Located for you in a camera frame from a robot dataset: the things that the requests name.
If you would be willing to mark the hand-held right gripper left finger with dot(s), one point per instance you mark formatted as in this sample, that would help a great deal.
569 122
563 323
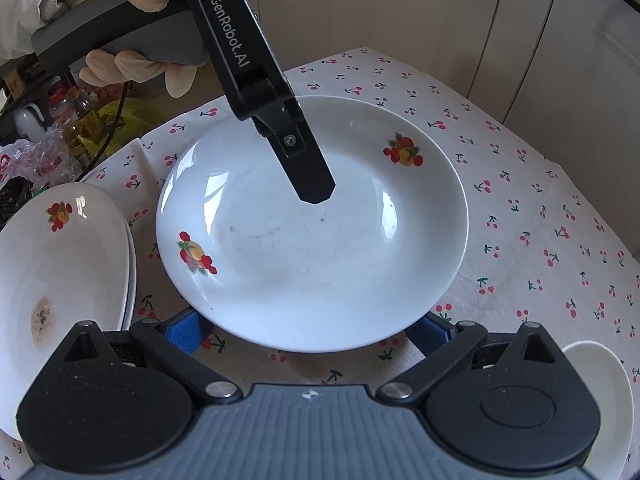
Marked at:
182 335

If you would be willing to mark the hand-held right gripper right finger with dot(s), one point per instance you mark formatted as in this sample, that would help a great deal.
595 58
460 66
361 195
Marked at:
432 335

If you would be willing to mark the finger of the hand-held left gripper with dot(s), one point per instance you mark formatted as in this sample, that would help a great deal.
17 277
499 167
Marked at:
305 165

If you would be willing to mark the white fruit print plate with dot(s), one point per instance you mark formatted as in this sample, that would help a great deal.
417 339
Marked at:
133 270
300 270

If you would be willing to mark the white plate with brown stain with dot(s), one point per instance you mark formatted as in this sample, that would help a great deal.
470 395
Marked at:
65 270

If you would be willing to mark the white bowl pink flower print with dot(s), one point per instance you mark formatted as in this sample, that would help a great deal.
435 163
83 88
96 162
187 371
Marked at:
600 375

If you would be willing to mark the yellow plastic bag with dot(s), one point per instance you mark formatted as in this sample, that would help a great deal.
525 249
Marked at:
125 115

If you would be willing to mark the cherry print tablecloth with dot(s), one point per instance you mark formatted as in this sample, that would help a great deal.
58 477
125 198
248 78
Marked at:
525 210

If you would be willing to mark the cooking oil bottle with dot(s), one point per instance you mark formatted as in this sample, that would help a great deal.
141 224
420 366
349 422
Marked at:
65 105

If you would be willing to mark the white kettle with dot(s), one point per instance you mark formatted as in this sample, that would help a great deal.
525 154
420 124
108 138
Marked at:
27 122

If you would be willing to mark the clear plastic bag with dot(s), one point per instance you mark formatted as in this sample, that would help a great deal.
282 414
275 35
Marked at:
37 157

